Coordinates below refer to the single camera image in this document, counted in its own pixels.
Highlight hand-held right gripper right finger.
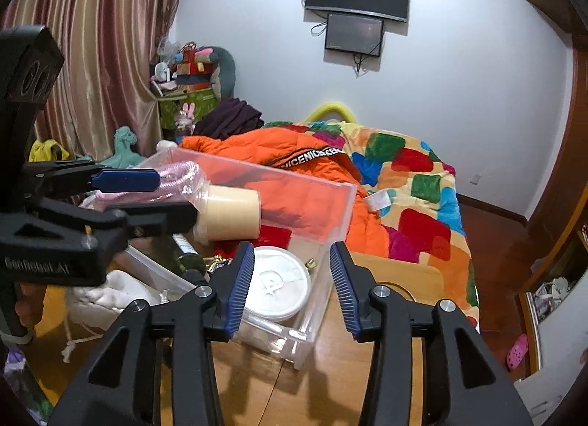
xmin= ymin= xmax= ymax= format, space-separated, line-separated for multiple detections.
xmin=330 ymin=242 xmax=534 ymax=426

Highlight yellow curved headboard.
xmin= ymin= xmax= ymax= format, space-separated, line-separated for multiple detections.
xmin=305 ymin=102 xmax=356 ymax=124

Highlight pink bunny toy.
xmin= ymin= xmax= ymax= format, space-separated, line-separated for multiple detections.
xmin=177 ymin=102 xmax=196 ymax=129

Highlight teal dinosaur plush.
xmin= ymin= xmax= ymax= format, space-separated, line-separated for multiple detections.
xmin=110 ymin=127 xmax=141 ymax=168

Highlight clear plastic storage box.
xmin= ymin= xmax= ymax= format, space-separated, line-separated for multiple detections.
xmin=98 ymin=147 xmax=358 ymax=371

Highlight white round tin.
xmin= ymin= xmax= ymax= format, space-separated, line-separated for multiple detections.
xmin=239 ymin=246 xmax=312 ymax=320

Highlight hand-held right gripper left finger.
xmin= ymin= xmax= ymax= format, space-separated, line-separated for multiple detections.
xmin=48 ymin=242 xmax=255 ymax=426

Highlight wooden wardrobe shelves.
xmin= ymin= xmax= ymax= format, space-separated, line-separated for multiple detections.
xmin=514 ymin=0 xmax=588 ymax=378

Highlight pink knit pouch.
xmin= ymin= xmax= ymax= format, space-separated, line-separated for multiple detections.
xmin=94 ymin=160 xmax=203 ymax=205

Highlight yellow cloth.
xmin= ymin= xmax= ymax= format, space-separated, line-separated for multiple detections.
xmin=30 ymin=139 xmax=71 ymax=163

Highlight beige cup with clear lid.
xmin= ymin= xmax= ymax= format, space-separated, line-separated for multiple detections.
xmin=193 ymin=182 xmax=262 ymax=242

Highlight dark purple cloth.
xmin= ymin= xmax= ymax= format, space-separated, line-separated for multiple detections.
xmin=193 ymin=98 xmax=265 ymax=140

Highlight wooden desk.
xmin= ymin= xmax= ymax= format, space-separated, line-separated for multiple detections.
xmin=28 ymin=252 xmax=481 ymax=426

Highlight dark glass bottle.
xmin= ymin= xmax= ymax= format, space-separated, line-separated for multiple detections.
xmin=172 ymin=233 xmax=208 ymax=286

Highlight striped curtain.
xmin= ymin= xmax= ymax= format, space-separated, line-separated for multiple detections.
xmin=0 ymin=0 xmax=198 ymax=165

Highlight pink clog shoe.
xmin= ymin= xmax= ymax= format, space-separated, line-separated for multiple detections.
xmin=505 ymin=333 xmax=529 ymax=371

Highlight green patterned box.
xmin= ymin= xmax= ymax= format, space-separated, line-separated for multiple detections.
xmin=158 ymin=89 xmax=216 ymax=133

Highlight white drawstring bag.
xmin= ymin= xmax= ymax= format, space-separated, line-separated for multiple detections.
xmin=64 ymin=269 xmax=198 ymax=363

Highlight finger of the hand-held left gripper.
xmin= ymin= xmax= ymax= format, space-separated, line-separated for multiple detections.
xmin=28 ymin=202 xmax=199 ymax=243
xmin=23 ymin=160 xmax=161 ymax=202

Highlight orange puffer jacket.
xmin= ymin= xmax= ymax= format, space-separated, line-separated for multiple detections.
xmin=178 ymin=127 xmax=391 ymax=257

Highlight colourful patchwork blanket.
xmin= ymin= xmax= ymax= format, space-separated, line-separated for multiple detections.
xmin=262 ymin=119 xmax=481 ymax=322

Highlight small wall monitor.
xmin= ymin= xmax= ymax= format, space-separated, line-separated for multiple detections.
xmin=324 ymin=13 xmax=386 ymax=58

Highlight stack of colourful toys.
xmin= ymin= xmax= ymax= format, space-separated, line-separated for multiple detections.
xmin=172 ymin=43 xmax=216 ymax=87

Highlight red embroidered pouch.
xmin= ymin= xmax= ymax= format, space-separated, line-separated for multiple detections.
xmin=214 ymin=224 xmax=293 ymax=262

